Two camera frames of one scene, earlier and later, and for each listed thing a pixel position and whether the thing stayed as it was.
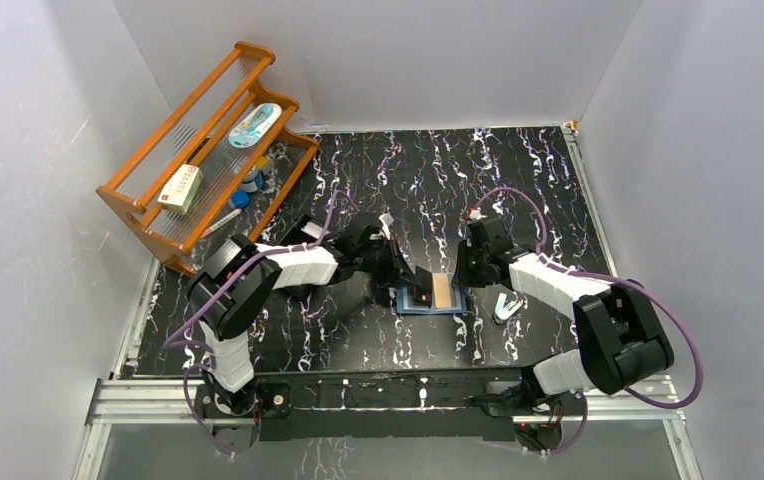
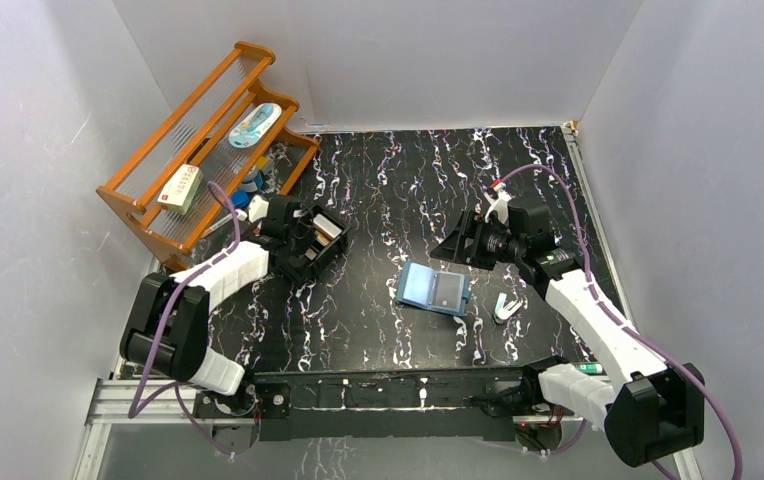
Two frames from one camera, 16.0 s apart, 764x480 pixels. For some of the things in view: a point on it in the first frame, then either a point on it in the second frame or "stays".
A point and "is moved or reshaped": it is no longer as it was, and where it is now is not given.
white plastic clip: [503, 312] stays
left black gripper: [395, 266] to [309, 240]
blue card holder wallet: [406, 303] is moved or reshaped
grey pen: [221, 223] stays
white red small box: [180, 190] stays
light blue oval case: [255, 126] stays
